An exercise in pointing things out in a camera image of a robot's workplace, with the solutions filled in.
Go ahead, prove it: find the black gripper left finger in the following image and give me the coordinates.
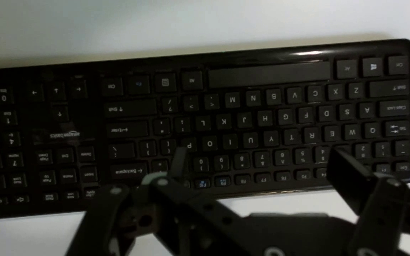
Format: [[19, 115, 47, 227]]
[[67, 144, 282, 256]]

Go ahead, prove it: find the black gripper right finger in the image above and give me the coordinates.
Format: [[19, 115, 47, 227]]
[[326, 146, 410, 256]]

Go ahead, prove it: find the black computer keyboard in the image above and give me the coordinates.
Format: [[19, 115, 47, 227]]
[[0, 38, 410, 220]]

